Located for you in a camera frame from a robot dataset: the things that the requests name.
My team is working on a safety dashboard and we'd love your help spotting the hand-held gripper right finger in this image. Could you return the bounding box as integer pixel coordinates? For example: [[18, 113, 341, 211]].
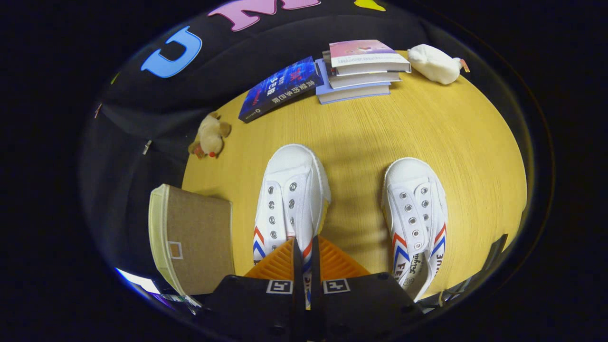
[[310, 235, 424, 342]]

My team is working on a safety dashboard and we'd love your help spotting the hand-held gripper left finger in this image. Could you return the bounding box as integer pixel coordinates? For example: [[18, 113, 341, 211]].
[[202, 237, 306, 342]]

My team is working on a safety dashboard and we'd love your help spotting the white canvas shoe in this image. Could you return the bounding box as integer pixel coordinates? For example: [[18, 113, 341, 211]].
[[381, 158, 448, 303], [252, 143, 332, 309]]

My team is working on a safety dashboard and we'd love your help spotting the brown fabric storage box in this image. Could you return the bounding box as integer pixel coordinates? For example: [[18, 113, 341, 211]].
[[148, 184, 236, 296]]

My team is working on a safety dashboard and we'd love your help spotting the brown plush toy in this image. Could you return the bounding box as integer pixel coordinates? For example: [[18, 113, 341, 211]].
[[188, 112, 232, 160]]

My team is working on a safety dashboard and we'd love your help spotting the light blue cover book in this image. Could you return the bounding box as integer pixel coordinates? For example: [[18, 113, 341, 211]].
[[314, 58, 392, 105]]

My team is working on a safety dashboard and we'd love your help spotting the dark blue book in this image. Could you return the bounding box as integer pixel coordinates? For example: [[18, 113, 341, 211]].
[[238, 56, 324, 124]]

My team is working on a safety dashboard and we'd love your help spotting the white plush toy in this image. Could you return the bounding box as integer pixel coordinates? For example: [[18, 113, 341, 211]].
[[408, 44, 471, 86]]

